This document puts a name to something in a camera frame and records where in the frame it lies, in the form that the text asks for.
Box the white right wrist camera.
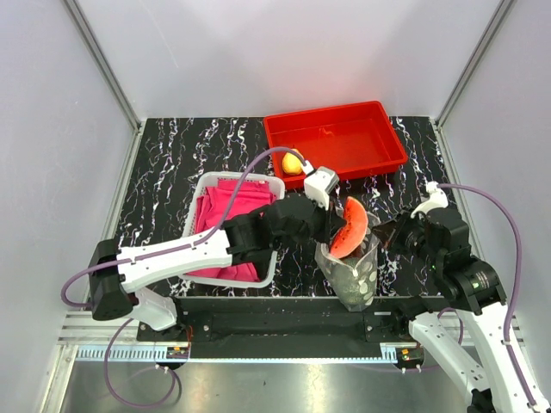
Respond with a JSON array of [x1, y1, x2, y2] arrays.
[[410, 181, 449, 219]]

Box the clear zip top bag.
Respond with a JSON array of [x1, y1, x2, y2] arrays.
[[314, 212, 380, 312]]

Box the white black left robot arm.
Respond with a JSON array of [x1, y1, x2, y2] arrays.
[[89, 194, 346, 341]]

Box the red fake food piece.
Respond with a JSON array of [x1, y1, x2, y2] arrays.
[[329, 196, 368, 259]]

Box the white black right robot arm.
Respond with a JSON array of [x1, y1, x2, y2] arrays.
[[372, 207, 550, 412]]

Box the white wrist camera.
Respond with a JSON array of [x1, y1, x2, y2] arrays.
[[410, 181, 449, 219], [301, 161, 339, 210]]

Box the aluminium frame rail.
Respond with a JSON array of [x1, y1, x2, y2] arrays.
[[435, 0, 517, 127], [61, 0, 141, 131]]

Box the yellow fake fruit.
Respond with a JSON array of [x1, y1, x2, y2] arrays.
[[282, 149, 302, 176]]

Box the aluminium frame rail right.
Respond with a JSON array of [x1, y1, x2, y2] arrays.
[[435, 0, 517, 127]]

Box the aluminium frame rail left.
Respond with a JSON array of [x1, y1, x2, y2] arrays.
[[61, 0, 141, 131]]

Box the white perforated plastic basket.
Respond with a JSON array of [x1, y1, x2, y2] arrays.
[[181, 172, 285, 288]]

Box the pink cloth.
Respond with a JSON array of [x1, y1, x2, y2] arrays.
[[190, 180, 277, 282]]

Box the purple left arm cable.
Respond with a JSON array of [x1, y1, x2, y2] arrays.
[[59, 146, 309, 408]]

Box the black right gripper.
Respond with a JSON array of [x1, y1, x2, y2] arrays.
[[371, 204, 442, 268]]

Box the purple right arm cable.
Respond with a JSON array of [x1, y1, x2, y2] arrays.
[[356, 182, 551, 410]]

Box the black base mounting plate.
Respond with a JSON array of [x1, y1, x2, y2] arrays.
[[136, 296, 466, 361]]

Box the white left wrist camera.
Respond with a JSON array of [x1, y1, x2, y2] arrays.
[[301, 161, 339, 210]]

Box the red plastic tray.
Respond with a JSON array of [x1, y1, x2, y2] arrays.
[[263, 101, 408, 181]]

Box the green fake vegetable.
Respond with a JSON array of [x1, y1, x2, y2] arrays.
[[331, 256, 377, 312]]

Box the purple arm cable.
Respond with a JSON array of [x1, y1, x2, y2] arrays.
[[59, 146, 309, 408], [356, 182, 551, 410]]

